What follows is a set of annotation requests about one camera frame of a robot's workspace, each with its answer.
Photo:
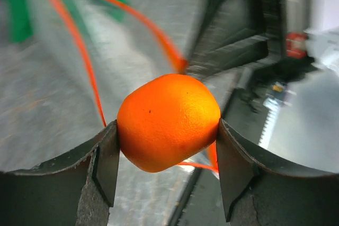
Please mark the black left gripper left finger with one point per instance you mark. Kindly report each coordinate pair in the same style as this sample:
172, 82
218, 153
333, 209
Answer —
75, 188

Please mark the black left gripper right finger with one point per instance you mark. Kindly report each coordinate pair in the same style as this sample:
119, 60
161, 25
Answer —
260, 188

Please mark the clear zip top bag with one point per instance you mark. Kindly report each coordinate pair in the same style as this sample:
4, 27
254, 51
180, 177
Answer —
57, 93

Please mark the orange plastic orange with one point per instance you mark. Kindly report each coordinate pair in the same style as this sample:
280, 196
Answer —
166, 121

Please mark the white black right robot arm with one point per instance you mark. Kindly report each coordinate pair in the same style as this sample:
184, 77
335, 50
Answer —
261, 34

